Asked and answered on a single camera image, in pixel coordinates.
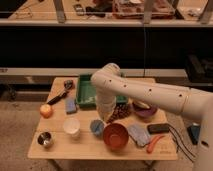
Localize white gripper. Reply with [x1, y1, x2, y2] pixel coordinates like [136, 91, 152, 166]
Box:
[96, 95, 116, 122]

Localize blue sponge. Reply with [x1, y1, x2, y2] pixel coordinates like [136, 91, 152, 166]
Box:
[65, 98, 77, 114]

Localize green plastic tray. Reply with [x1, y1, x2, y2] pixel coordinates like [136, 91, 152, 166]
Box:
[75, 73, 129, 109]

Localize grey blue cloth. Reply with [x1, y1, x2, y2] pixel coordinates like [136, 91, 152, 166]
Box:
[127, 124, 151, 147]

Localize white plastic cup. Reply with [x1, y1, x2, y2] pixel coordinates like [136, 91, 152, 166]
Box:
[63, 118, 80, 137]

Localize purple bowl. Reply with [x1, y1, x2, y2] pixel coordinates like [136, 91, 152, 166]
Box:
[132, 100, 157, 118]

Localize dark blue box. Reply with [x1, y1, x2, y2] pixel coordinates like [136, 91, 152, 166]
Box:
[187, 125, 200, 145]

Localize black phone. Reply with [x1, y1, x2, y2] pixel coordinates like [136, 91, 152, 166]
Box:
[147, 123, 169, 134]

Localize small blue cup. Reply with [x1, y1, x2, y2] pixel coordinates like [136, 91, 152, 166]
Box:
[90, 120, 104, 136]

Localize small metal cup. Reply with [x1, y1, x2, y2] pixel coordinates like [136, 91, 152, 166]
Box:
[37, 132, 53, 148]

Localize brown pine cone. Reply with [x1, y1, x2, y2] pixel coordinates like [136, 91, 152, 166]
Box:
[107, 104, 131, 123]

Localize red bowl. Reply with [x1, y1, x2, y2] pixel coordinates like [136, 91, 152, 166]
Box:
[103, 123, 129, 150]

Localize orange carrot toy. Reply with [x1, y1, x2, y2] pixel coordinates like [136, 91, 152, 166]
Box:
[146, 135, 165, 154]

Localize black handled spatula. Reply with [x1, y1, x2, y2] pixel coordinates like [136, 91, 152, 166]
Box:
[47, 80, 74, 105]

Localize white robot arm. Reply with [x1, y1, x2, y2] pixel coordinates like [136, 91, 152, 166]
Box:
[91, 63, 213, 171]

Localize wooden table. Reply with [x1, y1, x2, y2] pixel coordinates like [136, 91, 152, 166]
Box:
[27, 77, 179, 162]

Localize orange apple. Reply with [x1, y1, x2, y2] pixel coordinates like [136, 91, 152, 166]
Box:
[39, 104, 53, 118]

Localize cluttered back shelf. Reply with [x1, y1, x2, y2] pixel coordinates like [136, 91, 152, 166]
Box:
[0, 0, 213, 27]

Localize black cables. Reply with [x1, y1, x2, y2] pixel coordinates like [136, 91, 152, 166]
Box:
[168, 126, 201, 164]

